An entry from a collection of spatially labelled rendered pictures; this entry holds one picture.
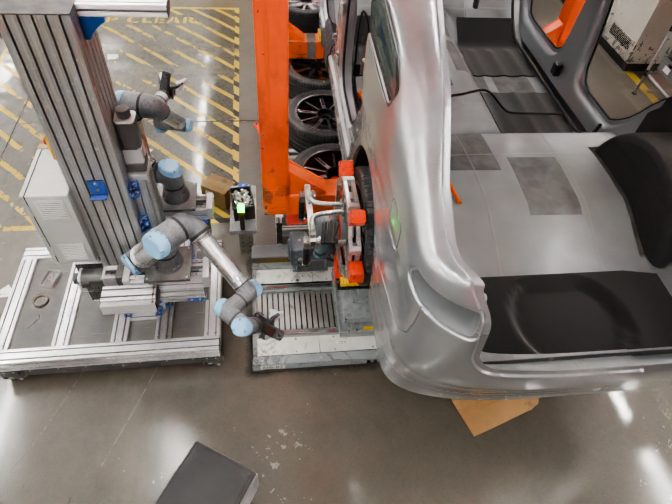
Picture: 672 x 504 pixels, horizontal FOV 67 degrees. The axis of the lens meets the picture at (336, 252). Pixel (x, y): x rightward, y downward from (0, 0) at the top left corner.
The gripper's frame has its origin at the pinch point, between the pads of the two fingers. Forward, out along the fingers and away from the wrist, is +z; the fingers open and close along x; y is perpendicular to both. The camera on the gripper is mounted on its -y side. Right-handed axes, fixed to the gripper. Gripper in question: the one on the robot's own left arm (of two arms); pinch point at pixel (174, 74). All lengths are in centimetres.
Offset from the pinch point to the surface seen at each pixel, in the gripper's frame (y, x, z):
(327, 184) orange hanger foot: 42, 102, -14
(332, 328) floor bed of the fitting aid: 100, 126, -82
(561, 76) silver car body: -5, 255, 112
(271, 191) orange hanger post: 41, 69, -33
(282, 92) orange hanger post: -27, 67, -30
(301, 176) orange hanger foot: 32, 85, -23
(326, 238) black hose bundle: 10, 106, -87
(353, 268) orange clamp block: 19, 123, -96
